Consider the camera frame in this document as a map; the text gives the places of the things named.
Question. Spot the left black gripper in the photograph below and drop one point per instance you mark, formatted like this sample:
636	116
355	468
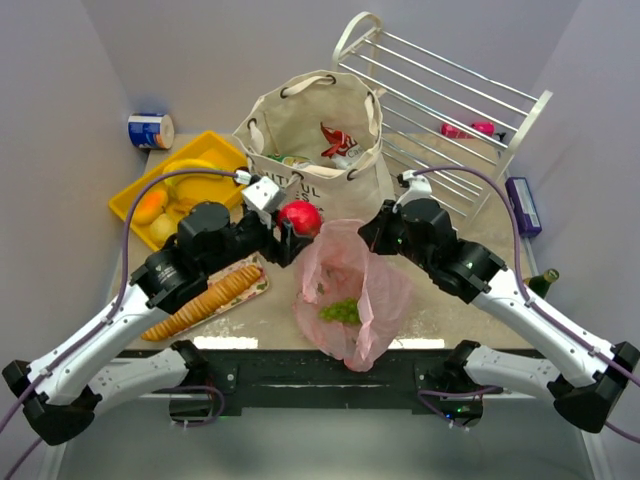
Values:
279	241

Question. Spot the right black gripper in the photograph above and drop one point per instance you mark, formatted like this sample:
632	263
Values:
379	232

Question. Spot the red toy apple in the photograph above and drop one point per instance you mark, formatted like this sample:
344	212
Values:
303	216

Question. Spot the pink plastic bag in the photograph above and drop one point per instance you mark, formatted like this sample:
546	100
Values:
336	266

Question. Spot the green toy grapes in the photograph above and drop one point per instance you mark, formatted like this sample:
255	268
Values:
345	312

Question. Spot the red white snack packet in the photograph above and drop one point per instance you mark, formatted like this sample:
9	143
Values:
343	150

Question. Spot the green chips bag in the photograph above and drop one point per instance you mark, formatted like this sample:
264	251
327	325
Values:
293	161

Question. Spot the yellow toy banana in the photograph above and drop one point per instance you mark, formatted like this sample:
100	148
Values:
199	186

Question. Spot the beige canvas tote bag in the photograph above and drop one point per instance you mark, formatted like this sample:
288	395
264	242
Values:
287	121

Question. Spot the yellow toy lemon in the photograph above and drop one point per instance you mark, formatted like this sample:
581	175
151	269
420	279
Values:
161	229

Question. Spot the orange toy mango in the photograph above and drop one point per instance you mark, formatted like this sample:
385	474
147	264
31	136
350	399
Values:
150	207

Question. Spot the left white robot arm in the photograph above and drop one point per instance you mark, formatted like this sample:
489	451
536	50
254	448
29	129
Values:
61	393

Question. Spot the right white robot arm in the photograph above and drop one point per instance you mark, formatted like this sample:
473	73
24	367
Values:
581	375

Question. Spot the floral rectangular plate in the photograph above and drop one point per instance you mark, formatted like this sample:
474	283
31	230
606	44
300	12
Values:
233	286

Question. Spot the row of round crackers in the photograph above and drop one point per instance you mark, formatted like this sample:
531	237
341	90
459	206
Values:
184	319

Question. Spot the pink packet behind rack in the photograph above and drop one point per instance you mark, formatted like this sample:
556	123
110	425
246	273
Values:
452	132

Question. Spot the white metal rack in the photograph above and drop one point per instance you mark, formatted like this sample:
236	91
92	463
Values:
418	91

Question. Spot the purple box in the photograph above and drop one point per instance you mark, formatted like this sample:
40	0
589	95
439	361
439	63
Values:
527	218

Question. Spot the green glass bottle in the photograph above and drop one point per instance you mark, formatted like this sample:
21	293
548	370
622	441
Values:
541	283

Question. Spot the blue white tissue roll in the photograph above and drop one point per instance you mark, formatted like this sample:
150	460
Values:
151	131

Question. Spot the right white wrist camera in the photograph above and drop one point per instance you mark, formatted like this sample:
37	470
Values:
416	186

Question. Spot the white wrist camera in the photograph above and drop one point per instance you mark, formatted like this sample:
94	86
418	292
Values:
416	186
261	195

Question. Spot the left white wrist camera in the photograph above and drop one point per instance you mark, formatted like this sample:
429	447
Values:
261	195

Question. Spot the black base frame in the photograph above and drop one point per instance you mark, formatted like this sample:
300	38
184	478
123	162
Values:
413	380

